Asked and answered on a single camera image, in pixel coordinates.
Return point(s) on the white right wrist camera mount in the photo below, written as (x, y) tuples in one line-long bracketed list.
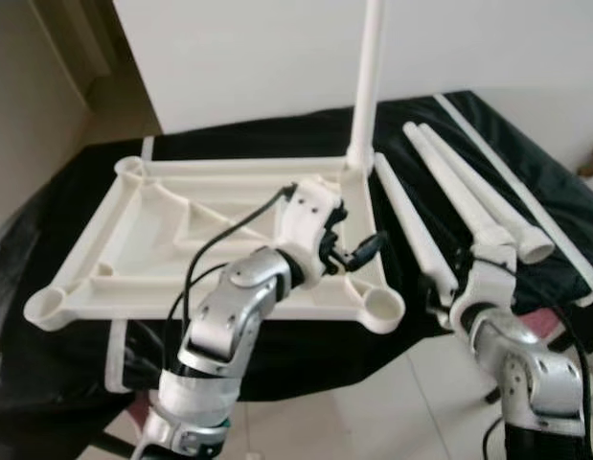
[(488, 278)]

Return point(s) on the white plastic table leg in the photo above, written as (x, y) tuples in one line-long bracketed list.
[(411, 225), (457, 192), (485, 192), (366, 86)]

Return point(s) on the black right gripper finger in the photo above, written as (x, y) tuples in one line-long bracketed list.
[(437, 297)]

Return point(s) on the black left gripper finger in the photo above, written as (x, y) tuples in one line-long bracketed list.
[(368, 247), (334, 211)]

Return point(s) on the white plastic children table top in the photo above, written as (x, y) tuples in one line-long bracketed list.
[(133, 240)]

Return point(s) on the brown object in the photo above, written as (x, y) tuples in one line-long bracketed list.
[(591, 161)]

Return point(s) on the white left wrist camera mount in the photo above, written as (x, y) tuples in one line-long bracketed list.
[(306, 220)]

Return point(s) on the black table cloth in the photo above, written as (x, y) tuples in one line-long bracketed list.
[(47, 220)]

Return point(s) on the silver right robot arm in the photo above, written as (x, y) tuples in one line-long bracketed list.
[(535, 374)]

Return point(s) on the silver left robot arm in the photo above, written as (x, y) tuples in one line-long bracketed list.
[(229, 307)]

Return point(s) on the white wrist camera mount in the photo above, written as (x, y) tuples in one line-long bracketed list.
[(306, 220), (488, 278)]

